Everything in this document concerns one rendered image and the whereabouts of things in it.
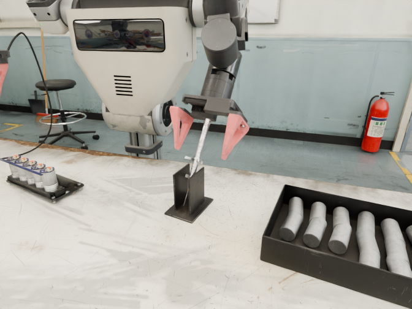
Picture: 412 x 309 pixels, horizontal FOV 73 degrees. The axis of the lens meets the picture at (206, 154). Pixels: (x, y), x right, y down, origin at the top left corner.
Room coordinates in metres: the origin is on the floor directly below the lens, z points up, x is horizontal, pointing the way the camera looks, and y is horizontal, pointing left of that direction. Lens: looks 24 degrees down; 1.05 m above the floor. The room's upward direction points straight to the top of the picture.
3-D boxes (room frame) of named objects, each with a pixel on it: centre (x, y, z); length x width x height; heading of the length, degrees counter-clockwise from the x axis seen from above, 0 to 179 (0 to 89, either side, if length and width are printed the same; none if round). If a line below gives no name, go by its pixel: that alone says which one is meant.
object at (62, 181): (0.52, 0.34, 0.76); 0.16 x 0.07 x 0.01; 60
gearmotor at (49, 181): (0.47, 0.30, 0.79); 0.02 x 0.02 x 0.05
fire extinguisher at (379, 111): (2.47, -1.56, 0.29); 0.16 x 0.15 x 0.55; 73
